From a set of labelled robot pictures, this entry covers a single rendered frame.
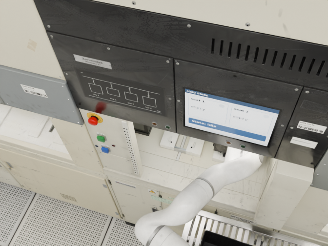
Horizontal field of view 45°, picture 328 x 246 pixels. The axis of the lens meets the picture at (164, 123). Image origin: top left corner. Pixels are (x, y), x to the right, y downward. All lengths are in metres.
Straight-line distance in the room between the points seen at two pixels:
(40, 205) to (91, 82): 1.76
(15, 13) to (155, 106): 0.51
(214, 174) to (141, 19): 0.64
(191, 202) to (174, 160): 0.69
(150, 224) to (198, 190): 0.20
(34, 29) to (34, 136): 1.02
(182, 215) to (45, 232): 1.72
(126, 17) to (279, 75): 0.42
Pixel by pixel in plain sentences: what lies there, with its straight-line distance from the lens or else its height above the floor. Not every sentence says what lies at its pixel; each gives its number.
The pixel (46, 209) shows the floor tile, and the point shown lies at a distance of 2.95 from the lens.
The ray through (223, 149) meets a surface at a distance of 1.87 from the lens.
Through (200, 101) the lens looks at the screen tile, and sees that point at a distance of 1.21.
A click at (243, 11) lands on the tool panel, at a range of 0.92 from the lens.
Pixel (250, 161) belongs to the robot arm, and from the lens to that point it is 1.48.
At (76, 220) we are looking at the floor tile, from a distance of 2.86.
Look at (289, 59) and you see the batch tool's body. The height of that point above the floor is 1.89.
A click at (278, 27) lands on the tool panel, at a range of 0.94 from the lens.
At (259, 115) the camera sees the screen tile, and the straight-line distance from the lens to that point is 1.20.
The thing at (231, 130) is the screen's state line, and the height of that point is 1.51.
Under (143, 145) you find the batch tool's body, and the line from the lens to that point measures 2.01.
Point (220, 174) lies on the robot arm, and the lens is 1.43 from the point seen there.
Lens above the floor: 2.62
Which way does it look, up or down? 58 degrees down
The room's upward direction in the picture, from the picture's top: 5 degrees counter-clockwise
